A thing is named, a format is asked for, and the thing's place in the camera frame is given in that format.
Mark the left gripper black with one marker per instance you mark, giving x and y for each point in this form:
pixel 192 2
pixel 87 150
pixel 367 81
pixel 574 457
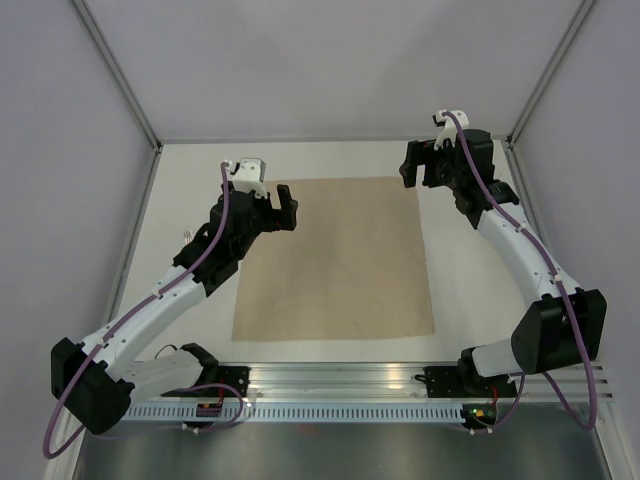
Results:
pixel 288 208

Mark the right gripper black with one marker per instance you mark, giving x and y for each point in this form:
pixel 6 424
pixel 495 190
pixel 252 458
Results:
pixel 421 153

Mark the beige cloth napkin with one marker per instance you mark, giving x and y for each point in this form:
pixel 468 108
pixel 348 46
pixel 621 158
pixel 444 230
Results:
pixel 354 268

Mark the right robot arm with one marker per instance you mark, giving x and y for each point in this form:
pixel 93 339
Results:
pixel 563 323

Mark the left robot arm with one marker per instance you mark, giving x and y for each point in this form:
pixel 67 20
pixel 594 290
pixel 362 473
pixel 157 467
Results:
pixel 100 377

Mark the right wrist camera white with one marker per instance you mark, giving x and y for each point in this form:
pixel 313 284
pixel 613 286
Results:
pixel 449 121

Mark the right aluminium frame post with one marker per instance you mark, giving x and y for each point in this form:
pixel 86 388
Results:
pixel 578 20

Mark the aluminium frame post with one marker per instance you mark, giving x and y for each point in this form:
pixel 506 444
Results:
pixel 87 19
pixel 578 20

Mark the aluminium rail front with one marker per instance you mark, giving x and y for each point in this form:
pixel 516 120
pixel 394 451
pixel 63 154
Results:
pixel 394 382

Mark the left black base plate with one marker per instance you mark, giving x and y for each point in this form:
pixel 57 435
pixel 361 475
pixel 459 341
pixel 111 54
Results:
pixel 237 377

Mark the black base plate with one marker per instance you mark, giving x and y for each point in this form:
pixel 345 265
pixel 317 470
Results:
pixel 237 377
pixel 449 382

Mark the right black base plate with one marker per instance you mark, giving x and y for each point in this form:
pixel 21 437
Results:
pixel 449 382

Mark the left aluminium frame post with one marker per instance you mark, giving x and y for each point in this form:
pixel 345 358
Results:
pixel 87 19

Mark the white slotted cable duct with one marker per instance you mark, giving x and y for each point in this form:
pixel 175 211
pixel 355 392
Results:
pixel 292 412

